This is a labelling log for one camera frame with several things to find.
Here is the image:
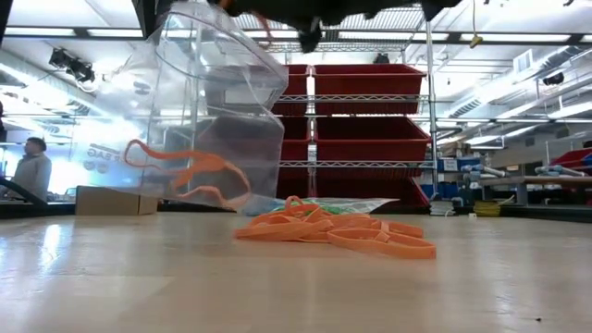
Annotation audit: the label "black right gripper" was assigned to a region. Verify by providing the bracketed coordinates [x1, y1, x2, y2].
[230, 0, 417, 55]

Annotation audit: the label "green rubber band bunch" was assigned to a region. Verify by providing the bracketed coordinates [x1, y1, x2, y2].
[277, 199, 371, 216]

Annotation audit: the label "orange rubber band pile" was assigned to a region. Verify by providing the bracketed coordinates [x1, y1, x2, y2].
[233, 195, 438, 260]

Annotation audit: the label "red plastic bin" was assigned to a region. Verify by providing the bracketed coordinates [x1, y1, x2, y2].
[276, 178, 310, 201]
[272, 64, 310, 117]
[312, 63, 427, 117]
[277, 115, 312, 180]
[314, 115, 432, 180]
[316, 178, 430, 207]

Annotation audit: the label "distant cardboard box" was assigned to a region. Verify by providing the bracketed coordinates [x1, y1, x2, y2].
[438, 141, 472, 159]

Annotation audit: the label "blue storage bins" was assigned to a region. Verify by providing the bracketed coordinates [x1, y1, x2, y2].
[419, 156, 483, 201]

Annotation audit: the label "small brown cardboard box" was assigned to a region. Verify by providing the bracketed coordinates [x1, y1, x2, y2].
[75, 185, 160, 216]

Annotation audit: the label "person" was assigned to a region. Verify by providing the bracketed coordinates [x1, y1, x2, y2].
[11, 136, 53, 203]

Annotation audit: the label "black slanted bar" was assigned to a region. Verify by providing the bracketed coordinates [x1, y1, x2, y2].
[0, 178, 47, 207]

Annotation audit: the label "wooden workbench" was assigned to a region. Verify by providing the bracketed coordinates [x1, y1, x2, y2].
[478, 174, 592, 208]

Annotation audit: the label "chrome wire shelving rack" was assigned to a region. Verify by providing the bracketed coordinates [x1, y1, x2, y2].
[186, 0, 440, 205]

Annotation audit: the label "black aluminium table frame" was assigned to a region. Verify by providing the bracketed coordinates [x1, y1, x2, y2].
[0, 202, 592, 224]

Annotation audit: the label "yellow wire spool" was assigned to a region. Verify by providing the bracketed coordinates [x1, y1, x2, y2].
[471, 199, 515, 218]

